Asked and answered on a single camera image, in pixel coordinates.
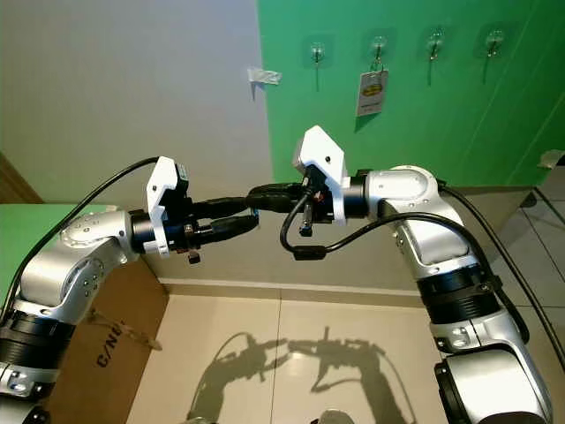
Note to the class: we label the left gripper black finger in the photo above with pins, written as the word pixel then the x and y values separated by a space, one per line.
pixel 221 208
pixel 229 227

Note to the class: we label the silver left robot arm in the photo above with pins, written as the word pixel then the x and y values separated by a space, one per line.
pixel 53 274

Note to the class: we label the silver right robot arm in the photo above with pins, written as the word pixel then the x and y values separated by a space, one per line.
pixel 402 190

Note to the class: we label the keys with white tag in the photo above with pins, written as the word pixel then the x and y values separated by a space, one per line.
pixel 371 93

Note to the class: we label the white tape piece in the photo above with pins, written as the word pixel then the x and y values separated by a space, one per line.
pixel 263 76

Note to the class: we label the brown cardboard box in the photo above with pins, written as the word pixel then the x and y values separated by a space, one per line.
pixel 115 353

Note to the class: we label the green table cover board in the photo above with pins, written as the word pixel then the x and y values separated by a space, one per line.
pixel 18 230

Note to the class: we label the brown wooden panel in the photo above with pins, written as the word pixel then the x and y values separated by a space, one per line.
pixel 16 185

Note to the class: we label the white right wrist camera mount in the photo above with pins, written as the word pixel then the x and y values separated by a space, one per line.
pixel 318 155

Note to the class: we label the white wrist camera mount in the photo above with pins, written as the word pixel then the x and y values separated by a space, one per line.
pixel 318 155
pixel 163 190

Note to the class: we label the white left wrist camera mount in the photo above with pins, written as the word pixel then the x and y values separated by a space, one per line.
pixel 163 190

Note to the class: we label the clear adhesive wall hook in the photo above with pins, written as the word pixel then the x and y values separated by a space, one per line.
pixel 378 42
pixel 316 51
pixel 494 40
pixel 434 41

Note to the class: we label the green wall board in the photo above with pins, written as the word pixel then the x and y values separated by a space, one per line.
pixel 459 115

